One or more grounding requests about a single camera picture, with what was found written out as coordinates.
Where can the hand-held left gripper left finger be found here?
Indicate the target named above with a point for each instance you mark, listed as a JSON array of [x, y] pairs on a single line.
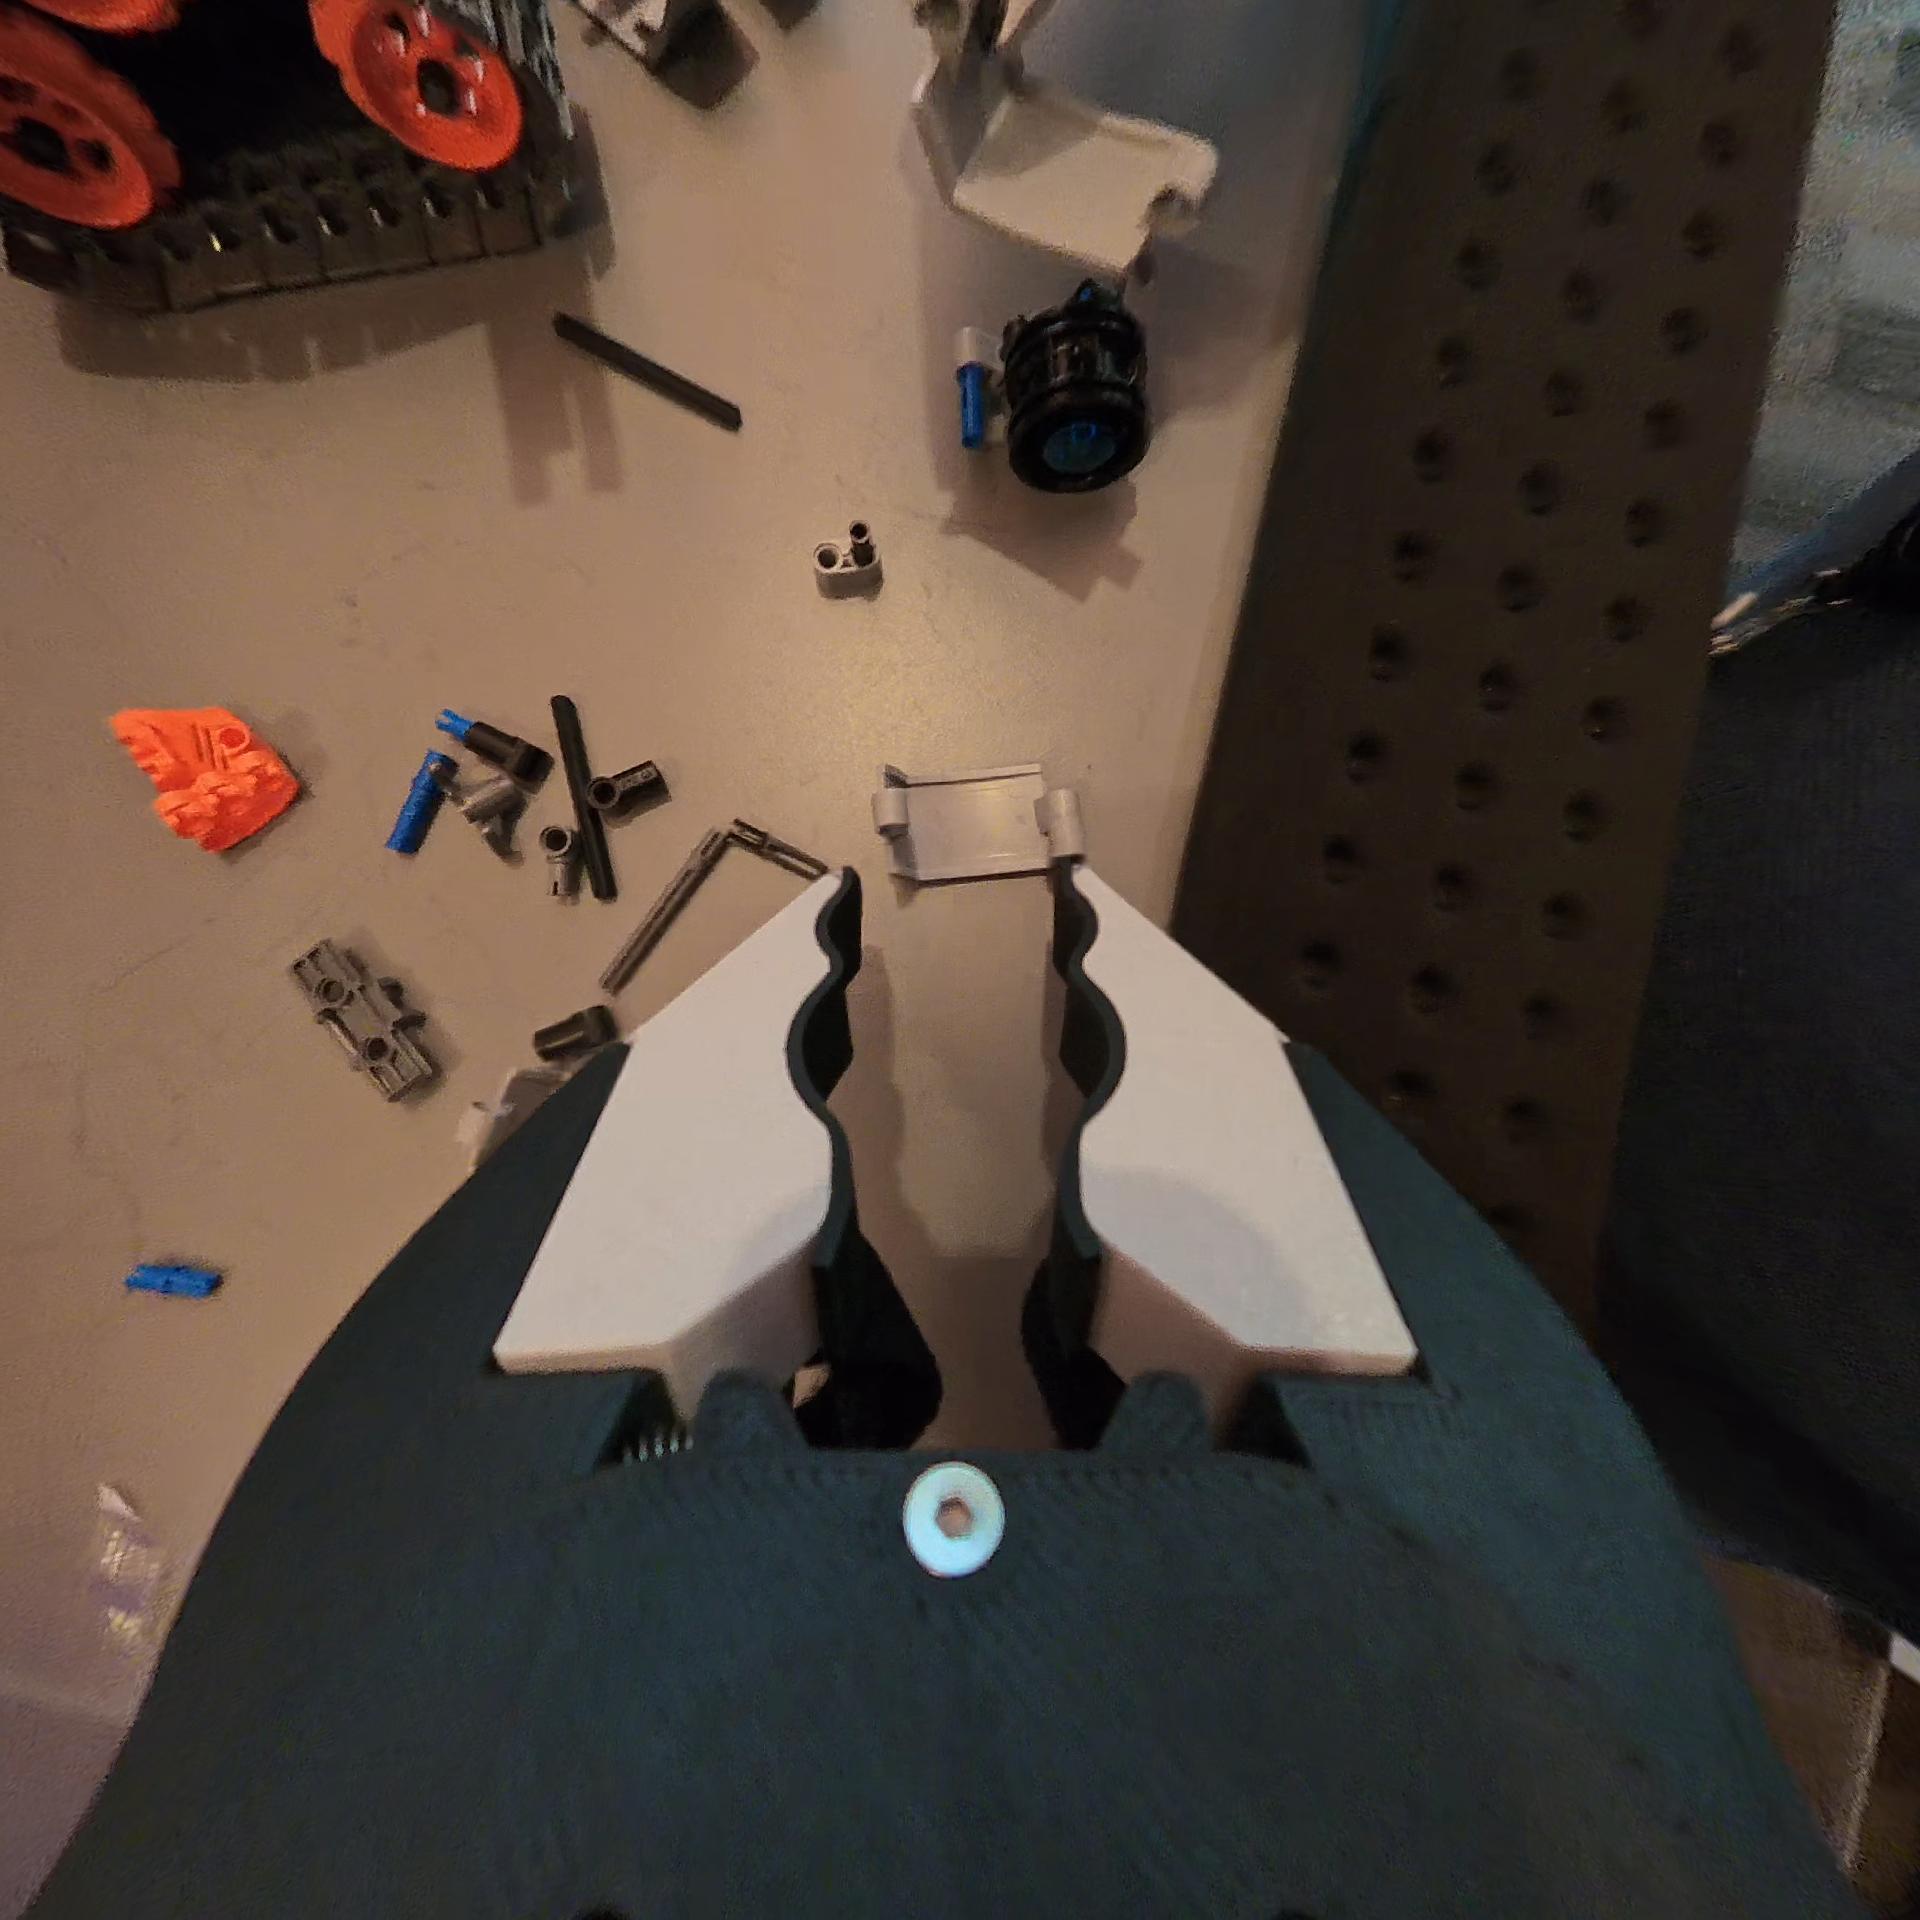
[[674, 1200]]

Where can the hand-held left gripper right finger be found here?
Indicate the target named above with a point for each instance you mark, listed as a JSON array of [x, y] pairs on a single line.
[[1244, 1200]]

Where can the grey grooved curved panel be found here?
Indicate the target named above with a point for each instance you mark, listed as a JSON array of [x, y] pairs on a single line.
[[511, 1109]]

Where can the small black pin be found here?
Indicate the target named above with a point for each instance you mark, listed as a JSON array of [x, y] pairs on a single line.
[[779, 854]]

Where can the light grey connector black pin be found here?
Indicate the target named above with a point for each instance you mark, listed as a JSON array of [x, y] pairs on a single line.
[[848, 563]]

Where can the dark grey axle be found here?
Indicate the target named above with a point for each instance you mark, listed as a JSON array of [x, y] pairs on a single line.
[[660, 914]]

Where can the grey H-shaped connector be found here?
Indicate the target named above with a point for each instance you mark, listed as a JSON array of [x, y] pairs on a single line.
[[359, 1019]]

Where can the small grey pin connector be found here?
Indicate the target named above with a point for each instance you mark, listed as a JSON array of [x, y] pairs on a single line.
[[560, 849]]

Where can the long black axle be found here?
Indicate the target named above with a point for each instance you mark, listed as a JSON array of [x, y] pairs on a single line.
[[579, 795], [646, 371]]

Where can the blue long pin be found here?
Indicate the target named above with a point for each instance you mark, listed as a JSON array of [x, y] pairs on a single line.
[[172, 1279], [416, 807]]

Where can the person's clothed body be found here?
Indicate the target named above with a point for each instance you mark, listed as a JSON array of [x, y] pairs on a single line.
[[1769, 1049]]

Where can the orange wedge brick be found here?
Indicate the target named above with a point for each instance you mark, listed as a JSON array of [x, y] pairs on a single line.
[[201, 781]]

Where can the clear plastic scrap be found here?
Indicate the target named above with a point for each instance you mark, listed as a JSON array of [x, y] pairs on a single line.
[[129, 1560]]

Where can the grey orange tracked toy robot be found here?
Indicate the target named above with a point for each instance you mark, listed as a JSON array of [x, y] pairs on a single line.
[[299, 224]]

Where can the grey bracket with orange bush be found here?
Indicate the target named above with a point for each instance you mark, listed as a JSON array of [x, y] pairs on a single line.
[[674, 38]]

